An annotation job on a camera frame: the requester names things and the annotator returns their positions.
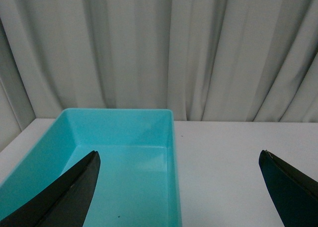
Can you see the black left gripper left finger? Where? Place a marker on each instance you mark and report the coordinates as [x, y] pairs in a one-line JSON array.
[[65, 202]]

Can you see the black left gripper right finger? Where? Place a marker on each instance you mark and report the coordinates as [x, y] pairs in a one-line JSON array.
[[294, 194]]

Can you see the turquoise plastic storage bin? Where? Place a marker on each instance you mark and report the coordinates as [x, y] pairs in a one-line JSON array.
[[137, 184]]

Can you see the white pleated curtain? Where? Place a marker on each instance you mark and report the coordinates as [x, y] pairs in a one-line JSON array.
[[206, 60]]

